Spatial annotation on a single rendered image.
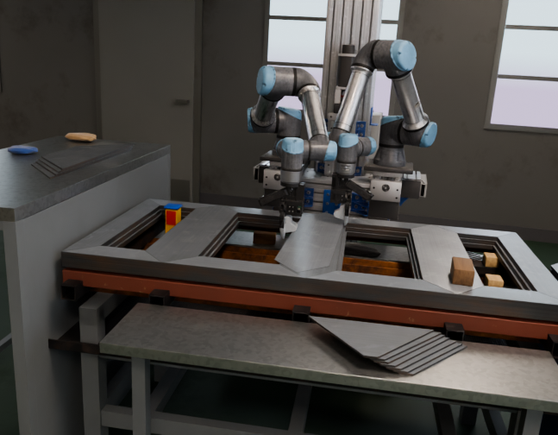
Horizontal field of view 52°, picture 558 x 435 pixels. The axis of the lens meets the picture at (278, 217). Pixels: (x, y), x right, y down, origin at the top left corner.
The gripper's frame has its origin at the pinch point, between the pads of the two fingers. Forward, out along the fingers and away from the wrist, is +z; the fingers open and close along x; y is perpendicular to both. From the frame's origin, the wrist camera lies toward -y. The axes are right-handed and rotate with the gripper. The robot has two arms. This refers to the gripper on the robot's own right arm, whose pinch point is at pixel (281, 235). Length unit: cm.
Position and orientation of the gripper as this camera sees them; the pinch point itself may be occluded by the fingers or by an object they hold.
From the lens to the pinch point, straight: 206.6
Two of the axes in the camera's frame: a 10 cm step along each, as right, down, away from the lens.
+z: -0.5, 9.6, 2.7
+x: 1.6, -2.6, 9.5
